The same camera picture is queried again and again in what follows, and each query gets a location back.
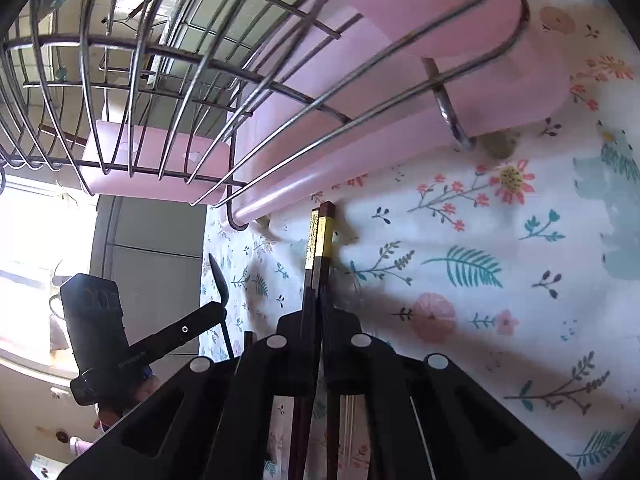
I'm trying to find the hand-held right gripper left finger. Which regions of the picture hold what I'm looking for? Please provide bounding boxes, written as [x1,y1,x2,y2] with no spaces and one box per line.
[57,309,321,480]

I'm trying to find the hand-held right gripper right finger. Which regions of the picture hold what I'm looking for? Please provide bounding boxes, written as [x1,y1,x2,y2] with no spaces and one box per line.
[320,305,583,480]

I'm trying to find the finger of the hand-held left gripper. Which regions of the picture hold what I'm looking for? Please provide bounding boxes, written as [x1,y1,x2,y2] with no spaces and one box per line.
[126,302,229,362]

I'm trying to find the black spoon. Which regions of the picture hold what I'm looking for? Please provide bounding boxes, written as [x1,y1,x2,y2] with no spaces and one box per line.
[207,252,236,361]

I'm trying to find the dark chopstick with gold band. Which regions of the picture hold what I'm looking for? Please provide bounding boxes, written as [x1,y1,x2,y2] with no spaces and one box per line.
[316,201,343,480]
[287,207,323,480]

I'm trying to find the pink plastic utensil holder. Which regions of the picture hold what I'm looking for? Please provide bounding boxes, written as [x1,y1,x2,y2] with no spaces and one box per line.
[82,119,239,197]

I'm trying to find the person's left hand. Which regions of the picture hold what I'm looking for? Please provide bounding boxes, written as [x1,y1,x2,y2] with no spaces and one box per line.
[94,377,153,433]

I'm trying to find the grey lower kitchen cabinets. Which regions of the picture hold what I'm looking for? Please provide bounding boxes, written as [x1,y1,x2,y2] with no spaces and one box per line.
[89,194,208,361]

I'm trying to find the kitchen window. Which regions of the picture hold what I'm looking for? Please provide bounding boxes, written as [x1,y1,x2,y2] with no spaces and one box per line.
[0,172,100,368]

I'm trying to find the floral tablecloth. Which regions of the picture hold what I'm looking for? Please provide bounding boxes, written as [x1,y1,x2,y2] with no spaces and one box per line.
[197,0,640,480]

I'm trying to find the pink plastic drip tray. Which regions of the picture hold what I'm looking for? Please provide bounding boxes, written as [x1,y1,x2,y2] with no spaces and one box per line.
[227,0,573,233]

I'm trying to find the steel wire dish rack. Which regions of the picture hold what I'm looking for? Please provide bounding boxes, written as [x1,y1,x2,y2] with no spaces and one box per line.
[0,0,531,233]

